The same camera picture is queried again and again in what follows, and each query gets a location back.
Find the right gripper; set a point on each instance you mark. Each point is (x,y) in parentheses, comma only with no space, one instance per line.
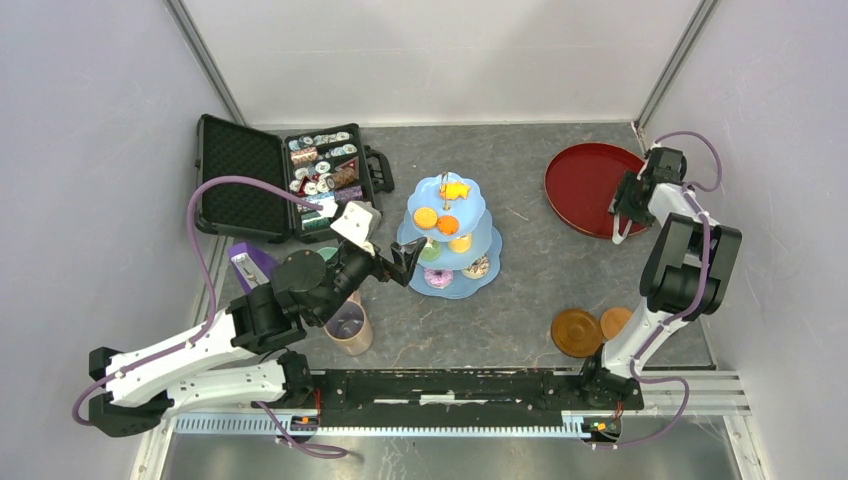
(628,182)

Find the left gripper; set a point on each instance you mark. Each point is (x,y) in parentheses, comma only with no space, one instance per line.
(405,257)

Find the orange round cookie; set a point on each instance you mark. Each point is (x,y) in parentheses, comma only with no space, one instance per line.
(425,218)

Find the green cupcake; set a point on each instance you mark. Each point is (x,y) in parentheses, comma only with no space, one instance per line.
(431,252)

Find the orange chip cookie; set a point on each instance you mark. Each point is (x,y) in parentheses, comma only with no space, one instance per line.
(447,225)

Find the pink frosted donut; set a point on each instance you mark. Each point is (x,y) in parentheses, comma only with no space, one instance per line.
(438,278)

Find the green teacup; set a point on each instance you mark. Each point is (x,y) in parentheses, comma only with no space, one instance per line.
(327,253)

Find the yellow cupcake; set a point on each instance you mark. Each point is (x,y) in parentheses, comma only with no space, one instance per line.
(460,244)

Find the blue three-tier cake stand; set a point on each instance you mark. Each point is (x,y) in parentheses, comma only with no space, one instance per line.
(474,217)

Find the metal tongs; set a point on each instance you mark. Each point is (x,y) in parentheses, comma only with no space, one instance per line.
(621,228)

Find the white sprinkled donut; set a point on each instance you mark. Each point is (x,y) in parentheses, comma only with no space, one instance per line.
(478,268)

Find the pink mug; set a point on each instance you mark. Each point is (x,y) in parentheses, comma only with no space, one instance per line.
(350,328)

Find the light wooden coaster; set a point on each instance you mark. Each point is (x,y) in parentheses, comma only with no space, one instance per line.
(613,320)

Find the dark wooden coaster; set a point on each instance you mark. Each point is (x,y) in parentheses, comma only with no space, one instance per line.
(576,333)

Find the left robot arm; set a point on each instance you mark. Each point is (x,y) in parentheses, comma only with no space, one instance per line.
(240,354)

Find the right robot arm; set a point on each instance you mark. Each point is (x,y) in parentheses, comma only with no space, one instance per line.
(685,276)

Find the red round tray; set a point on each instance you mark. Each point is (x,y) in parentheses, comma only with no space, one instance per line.
(580,183)

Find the black open case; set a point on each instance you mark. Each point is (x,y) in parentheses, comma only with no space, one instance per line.
(319,166)

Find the purple box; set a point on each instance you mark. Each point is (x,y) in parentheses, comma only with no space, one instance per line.
(251,265)

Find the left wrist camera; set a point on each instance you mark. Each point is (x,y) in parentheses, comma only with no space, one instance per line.
(352,225)

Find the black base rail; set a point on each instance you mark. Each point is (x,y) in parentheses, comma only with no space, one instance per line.
(465,401)

